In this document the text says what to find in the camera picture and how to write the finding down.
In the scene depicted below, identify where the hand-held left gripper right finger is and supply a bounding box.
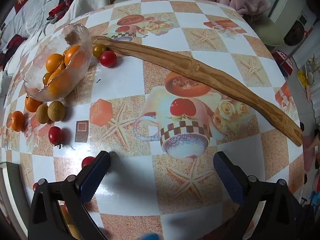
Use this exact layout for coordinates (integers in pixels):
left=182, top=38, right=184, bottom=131
left=213, top=151, right=304, bottom=240

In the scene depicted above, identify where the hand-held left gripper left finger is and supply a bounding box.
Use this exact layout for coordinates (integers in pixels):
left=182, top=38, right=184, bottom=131
left=27, top=151, right=112, bottom=240

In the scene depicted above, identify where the green-rimmed white box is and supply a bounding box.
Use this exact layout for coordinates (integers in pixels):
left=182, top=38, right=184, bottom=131
left=0, top=162, right=28, bottom=230

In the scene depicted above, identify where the longan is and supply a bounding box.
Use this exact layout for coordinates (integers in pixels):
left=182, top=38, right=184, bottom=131
left=36, top=104, right=49, bottom=124
left=48, top=101, right=66, bottom=121

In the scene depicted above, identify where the mandarin orange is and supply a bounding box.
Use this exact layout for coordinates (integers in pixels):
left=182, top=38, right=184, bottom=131
left=64, top=44, right=87, bottom=68
left=46, top=68, right=77, bottom=100
left=46, top=53, right=65, bottom=72
left=25, top=96, right=42, bottom=113
left=6, top=111, right=25, bottom=132

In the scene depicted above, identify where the long curved wooden strip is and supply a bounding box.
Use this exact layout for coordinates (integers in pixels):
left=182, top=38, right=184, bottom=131
left=90, top=35, right=303, bottom=147

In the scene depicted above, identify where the red box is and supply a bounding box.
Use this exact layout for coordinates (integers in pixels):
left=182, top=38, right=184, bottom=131
left=272, top=50, right=294, bottom=75

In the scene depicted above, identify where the clear glass bowl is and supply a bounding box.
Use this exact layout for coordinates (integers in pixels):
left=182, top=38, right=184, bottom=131
left=24, top=23, right=92, bottom=102

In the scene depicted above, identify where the dark red garment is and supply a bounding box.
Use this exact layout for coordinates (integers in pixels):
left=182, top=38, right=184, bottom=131
left=0, top=35, right=28, bottom=65

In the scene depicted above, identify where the black and red garment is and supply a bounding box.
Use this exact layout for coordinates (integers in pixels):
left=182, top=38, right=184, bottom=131
left=46, top=0, right=92, bottom=24

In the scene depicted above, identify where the white appliance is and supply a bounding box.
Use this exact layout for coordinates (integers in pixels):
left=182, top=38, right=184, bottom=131
left=269, top=0, right=318, bottom=47

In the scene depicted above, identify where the grey plaid quilt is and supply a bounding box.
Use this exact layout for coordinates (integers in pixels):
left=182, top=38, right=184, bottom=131
left=0, top=0, right=75, bottom=80

